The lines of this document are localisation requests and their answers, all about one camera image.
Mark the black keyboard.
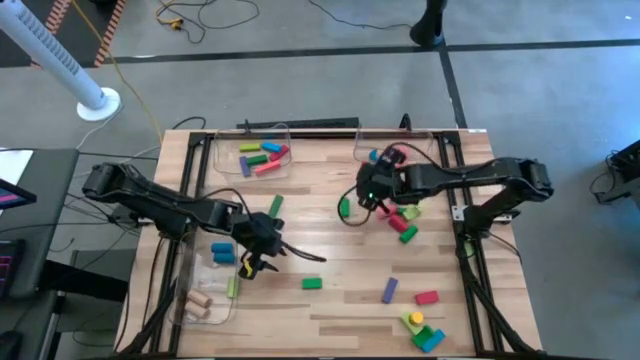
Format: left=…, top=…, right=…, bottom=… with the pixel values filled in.
left=0, top=239, right=24, bottom=301

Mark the clear plastic bin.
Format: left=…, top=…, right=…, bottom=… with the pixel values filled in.
left=352, top=128, right=435, bottom=182
left=167, top=232, right=239, bottom=326
left=213, top=123, right=293, bottom=180

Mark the green wooden arch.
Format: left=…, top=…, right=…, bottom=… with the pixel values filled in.
left=411, top=324, right=435, bottom=354

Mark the yellow cable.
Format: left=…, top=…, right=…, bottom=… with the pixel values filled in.
left=69, top=0, right=166, bottom=146

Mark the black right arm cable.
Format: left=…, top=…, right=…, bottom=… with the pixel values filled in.
left=399, top=144, right=506, bottom=176

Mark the black side desk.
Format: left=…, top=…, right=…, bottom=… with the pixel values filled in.
left=0, top=147, right=81, bottom=360

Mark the blue wooden block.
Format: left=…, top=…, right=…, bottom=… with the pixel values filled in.
left=421, top=328, right=447, bottom=354

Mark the black mat with striped edge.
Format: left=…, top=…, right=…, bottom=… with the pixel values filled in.
left=0, top=0, right=126, bottom=69

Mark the black equipment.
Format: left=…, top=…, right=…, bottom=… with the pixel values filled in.
left=589, top=139, right=640, bottom=211

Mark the black bar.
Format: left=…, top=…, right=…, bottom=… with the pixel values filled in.
left=236, top=117, right=360, bottom=130

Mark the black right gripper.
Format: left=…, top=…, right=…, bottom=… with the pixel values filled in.
left=355, top=158, right=407, bottom=216

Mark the tablet with pink screen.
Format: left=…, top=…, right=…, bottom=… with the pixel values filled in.
left=0, top=177, right=39, bottom=211

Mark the white tower fan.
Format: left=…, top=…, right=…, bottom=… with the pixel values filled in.
left=0, top=0, right=122, bottom=123

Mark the black table frame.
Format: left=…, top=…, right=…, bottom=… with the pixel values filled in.
left=117, top=128, right=551, bottom=360

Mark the red wooden plank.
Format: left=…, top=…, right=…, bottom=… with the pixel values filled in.
left=254, top=159, right=282, bottom=177

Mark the black floor cable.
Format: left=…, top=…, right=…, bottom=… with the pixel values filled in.
left=154, top=0, right=261, bottom=45
left=307, top=0, right=416, bottom=30

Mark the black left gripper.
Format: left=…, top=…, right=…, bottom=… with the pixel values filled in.
left=230, top=211, right=301, bottom=281

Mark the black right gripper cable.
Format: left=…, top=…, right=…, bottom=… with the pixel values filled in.
left=337, top=184, right=374, bottom=229

